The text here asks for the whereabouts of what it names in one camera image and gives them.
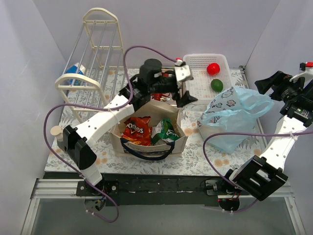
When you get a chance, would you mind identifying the green lime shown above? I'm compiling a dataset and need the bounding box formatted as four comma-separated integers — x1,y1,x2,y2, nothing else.
210,79,224,93

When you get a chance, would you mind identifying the green snack bag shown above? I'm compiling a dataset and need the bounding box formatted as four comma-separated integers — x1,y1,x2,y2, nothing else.
151,118,179,145

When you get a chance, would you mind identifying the light blue plastic grocery bag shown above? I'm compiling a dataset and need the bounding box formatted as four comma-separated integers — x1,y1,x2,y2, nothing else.
197,86,274,139

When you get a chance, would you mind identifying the red tomato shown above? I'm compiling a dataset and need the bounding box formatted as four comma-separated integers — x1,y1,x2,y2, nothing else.
206,63,221,76

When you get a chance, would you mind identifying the beige canvas tote bag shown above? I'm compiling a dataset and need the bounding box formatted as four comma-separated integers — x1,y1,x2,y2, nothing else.
109,100,188,161

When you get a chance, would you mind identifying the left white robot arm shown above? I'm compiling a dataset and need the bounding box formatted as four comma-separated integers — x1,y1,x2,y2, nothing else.
50,59,196,196

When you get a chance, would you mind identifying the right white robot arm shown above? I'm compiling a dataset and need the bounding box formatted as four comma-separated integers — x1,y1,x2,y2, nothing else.
221,68,313,201

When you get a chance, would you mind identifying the metal baking tray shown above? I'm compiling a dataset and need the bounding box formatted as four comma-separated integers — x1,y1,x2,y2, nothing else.
149,68,183,106

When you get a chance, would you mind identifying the white plastic basket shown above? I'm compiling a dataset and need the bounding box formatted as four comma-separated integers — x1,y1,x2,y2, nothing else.
183,53,232,105

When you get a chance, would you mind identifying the orange Doritos chip bag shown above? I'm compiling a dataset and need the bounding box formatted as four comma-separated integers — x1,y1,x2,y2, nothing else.
121,116,152,146

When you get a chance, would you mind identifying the cream shoe rack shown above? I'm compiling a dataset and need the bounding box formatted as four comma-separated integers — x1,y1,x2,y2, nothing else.
55,7,125,123

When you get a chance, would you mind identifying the floral table mat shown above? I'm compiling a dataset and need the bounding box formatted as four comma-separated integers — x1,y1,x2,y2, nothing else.
45,68,265,176

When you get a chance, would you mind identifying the blue white carton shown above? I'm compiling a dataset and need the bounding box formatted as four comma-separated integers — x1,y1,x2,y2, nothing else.
66,63,86,86

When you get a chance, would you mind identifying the green soap dispenser bottle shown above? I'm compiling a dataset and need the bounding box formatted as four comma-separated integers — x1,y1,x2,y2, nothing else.
50,125,64,150

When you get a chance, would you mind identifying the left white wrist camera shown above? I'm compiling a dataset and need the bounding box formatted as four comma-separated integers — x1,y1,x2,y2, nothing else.
174,58,194,82

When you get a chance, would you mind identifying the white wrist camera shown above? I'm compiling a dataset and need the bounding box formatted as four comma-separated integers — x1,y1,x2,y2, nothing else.
174,58,194,82
290,62,313,83

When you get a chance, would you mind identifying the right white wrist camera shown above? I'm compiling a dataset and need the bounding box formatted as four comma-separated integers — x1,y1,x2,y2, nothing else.
290,62,313,83

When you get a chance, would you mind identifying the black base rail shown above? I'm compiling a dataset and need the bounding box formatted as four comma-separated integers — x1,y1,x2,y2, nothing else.
76,174,245,207

